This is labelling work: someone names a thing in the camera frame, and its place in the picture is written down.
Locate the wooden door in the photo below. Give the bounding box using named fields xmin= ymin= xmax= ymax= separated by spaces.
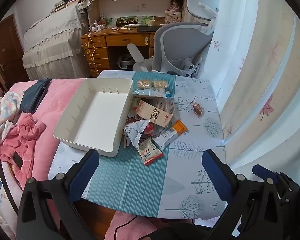
xmin=0 ymin=14 xmax=28 ymax=85

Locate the small red snack packet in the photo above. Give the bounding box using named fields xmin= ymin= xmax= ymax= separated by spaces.
xmin=143 ymin=125 xmax=157 ymax=138

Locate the wooden bookshelf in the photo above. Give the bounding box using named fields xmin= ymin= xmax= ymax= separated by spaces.
xmin=84 ymin=0 xmax=188 ymax=27

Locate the white cable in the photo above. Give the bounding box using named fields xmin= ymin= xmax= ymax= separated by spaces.
xmin=86 ymin=25 xmax=100 ymax=77

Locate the pink blanket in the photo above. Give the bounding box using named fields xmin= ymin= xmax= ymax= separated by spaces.
xmin=0 ymin=79 xmax=90 ymax=240

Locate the small cardboard box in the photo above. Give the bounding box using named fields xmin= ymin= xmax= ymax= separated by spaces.
xmin=165 ymin=14 xmax=182 ymax=23

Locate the wooden desk with drawers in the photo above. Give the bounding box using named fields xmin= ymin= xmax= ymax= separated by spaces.
xmin=80 ymin=22 xmax=165 ymax=78

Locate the teal striped table runner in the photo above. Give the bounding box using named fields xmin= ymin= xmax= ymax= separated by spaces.
xmin=81 ymin=70 xmax=177 ymax=217

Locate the leaf print curtain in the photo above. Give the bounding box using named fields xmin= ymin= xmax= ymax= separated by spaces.
xmin=185 ymin=0 xmax=300 ymax=170

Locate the dark printed snack packet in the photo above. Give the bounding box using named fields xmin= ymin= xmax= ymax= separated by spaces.
xmin=127 ymin=97 xmax=140 ymax=125

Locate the dark blue cloth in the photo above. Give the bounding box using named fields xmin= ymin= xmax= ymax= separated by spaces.
xmin=21 ymin=78 xmax=52 ymax=113

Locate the crumpled pink garment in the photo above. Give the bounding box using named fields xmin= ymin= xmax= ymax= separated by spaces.
xmin=0 ymin=112 xmax=47 ymax=180

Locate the trash bin with bag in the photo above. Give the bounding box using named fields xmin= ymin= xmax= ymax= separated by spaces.
xmin=117 ymin=55 xmax=135 ymax=69

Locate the grey office chair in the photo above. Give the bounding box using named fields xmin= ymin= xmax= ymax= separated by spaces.
xmin=126 ymin=0 xmax=222 ymax=77

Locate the floral cloth bag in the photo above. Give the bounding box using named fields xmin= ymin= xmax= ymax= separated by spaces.
xmin=77 ymin=0 xmax=93 ymax=13

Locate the round biscuit packet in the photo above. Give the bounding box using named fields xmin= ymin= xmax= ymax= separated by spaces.
xmin=136 ymin=79 xmax=153 ymax=89
xmin=152 ymin=79 xmax=169 ymax=89

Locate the orange and white snack packet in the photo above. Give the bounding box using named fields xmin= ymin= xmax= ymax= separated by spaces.
xmin=152 ymin=119 xmax=188 ymax=150

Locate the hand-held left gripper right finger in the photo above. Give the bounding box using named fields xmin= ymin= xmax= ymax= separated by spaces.
xmin=201 ymin=149 xmax=284 ymax=240

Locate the light blue snack packet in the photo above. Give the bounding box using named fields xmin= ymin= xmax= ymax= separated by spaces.
xmin=131 ymin=88 xmax=167 ymax=99

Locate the floral white blanket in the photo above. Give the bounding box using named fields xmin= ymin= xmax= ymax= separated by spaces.
xmin=0 ymin=90 xmax=25 ymax=135

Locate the doll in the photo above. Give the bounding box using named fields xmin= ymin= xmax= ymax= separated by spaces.
xmin=165 ymin=0 xmax=183 ymax=14

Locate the beige snack packet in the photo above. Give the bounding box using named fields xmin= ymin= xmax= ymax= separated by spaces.
xmin=135 ymin=99 xmax=174 ymax=127

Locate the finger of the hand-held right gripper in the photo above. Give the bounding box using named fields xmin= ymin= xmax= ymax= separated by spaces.
xmin=252 ymin=164 xmax=300 ymax=206

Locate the stack of books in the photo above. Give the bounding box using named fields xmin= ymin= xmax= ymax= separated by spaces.
xmin=50 ymin=0 xmax=80 ymax=13

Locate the white plastic tray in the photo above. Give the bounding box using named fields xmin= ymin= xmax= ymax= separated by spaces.
xmin=52 ymin=77 xmax=133 ymax=157

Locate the red and white snack packet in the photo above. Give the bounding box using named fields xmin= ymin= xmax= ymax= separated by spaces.
xmin=136 ymin=140 xmax=164 ymax=166

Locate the black desk pad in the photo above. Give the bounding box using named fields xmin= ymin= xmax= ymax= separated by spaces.
xmin=137 ymin=26 xmax=163 ymax=32

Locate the brown candy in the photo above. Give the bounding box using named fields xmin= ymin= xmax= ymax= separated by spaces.
xmin=191 ymin=96 xmax=205 ymax=117

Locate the piano with lace cover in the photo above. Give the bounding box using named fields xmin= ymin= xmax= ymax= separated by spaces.
xmin=22 ymin=4 xmax=90 ymax=80

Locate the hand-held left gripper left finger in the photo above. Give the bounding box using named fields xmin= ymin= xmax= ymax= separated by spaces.
xmin=16 ymin=149 xmax=100 ymax=240

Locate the dark printed box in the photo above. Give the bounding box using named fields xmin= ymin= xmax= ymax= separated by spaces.
xmin=116 ymin=17 xmax=139 ymax=26

